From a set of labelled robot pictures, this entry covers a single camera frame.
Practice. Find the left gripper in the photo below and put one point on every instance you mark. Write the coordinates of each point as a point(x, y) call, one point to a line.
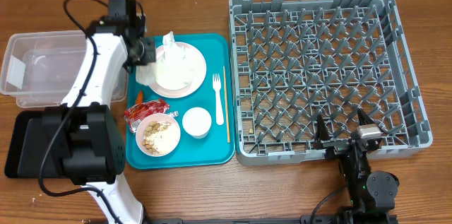
point(151, 44)

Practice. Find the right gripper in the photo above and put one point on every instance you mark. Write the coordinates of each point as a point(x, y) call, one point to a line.
point(338, 147)

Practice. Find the white napkin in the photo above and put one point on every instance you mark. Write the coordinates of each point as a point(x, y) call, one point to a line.
point(145, 75)

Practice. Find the white tissue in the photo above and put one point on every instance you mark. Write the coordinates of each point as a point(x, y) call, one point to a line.
point(173, 58)

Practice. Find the orange carrot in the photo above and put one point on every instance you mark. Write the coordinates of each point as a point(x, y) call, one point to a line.
point(140, 97)

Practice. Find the red snack wrapper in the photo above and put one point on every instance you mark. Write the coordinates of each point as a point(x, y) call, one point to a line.
point(138, 112)

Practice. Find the pink bowl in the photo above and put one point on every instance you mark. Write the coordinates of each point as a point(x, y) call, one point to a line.
point(154, 117)

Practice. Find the rice and peanuts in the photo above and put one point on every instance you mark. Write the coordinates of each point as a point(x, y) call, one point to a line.
point(160, 138)

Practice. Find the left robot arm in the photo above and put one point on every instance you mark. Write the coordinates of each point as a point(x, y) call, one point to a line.
point(86, 151)

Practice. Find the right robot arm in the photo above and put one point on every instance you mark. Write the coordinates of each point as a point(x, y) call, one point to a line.
point(372, 193)

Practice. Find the grey dishwasher rack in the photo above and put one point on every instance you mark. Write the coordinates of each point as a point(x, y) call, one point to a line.
point(293, 61)

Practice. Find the small white plate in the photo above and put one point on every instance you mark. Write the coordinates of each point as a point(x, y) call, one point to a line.
point(176, 80)

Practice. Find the large pink plate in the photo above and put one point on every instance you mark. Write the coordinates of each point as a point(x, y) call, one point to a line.
point(199, 66)

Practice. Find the white plastic fork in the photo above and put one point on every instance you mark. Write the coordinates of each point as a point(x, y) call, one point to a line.
point(219, 117)

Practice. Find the wooden chopstick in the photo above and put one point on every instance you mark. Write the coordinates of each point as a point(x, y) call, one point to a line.
point(226, 105)

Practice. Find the white paper cup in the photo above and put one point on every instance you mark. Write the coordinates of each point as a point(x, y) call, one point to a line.
point(197, 122)

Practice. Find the teal serving tray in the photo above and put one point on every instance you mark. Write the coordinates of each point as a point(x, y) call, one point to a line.
point(214, 148)

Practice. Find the clear plastic bin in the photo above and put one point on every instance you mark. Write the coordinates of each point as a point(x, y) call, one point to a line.
point(49, 68)

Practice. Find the black tray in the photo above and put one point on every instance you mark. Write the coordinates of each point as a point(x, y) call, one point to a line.
point(29, 141)

